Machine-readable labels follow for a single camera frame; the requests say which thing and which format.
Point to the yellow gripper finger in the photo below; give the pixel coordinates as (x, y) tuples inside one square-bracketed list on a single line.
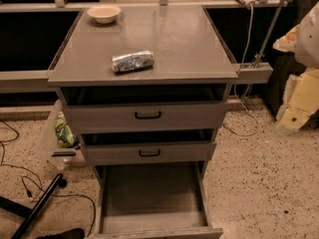
[(300, 101), (287, 42)]

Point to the silver redbull can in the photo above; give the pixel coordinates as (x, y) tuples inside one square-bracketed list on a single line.
[(133, 61)]

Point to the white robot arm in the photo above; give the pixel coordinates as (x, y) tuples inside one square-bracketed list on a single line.
[(307, 42)]

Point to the grey bottom drawer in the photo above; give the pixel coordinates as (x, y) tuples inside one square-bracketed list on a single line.
[(153, 201)]

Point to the grey drawer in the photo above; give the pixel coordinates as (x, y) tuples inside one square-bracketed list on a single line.
[(148, 153), (144, 117), (153, 201)]

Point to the grey middle drawer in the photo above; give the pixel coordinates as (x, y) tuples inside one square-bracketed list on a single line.
[(148, 153)]

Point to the grey drawer cabinet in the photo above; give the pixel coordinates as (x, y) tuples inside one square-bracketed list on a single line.
[(146, 97)]

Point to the grey top drawer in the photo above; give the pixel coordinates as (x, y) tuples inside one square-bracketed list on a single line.
[(144, 117)]

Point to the white bowl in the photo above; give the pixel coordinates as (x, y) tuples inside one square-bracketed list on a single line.
[(104, 14)]

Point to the green snack bag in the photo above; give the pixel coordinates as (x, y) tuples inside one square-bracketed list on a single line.
[(65, 137)]

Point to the clear plastic bin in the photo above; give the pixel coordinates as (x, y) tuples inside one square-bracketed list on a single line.
[(60, 157)]

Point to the black stand leg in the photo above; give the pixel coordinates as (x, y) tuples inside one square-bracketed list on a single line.
[(29, 214)]

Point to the grey metal rail frame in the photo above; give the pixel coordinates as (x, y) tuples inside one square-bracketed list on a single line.
[(133, 4)]

